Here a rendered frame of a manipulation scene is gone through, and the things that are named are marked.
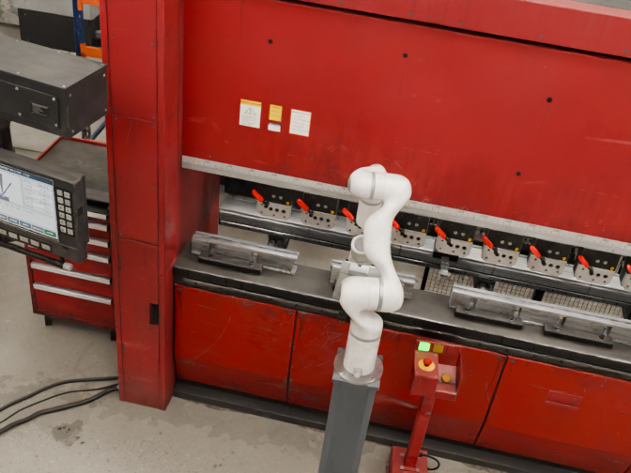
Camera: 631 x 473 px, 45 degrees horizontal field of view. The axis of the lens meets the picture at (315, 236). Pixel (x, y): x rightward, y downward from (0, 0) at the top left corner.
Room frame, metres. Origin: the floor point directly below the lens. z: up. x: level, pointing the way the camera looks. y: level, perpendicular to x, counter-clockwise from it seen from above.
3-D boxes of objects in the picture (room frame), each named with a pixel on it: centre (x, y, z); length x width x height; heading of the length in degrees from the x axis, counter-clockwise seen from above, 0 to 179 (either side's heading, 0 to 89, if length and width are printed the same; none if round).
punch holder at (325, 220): (2.85, 0.00, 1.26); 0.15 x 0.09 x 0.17; 83
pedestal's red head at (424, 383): (2.46, -0.60, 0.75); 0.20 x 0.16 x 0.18; 88
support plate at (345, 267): (2.68, -0.21, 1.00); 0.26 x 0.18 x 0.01; 173
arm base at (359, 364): (2.16, -0.23, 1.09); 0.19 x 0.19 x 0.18
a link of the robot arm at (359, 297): (2.15, -0.20, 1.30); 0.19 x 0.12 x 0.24; 95
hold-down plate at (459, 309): (2.70, -0.82, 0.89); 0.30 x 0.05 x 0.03; 83
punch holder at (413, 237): (2.80, -0.40, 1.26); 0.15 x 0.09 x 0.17; 83
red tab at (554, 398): (2.55, -1.23, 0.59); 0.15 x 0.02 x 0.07; 83
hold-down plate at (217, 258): (2.84, 0.37, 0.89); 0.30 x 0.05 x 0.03; 83
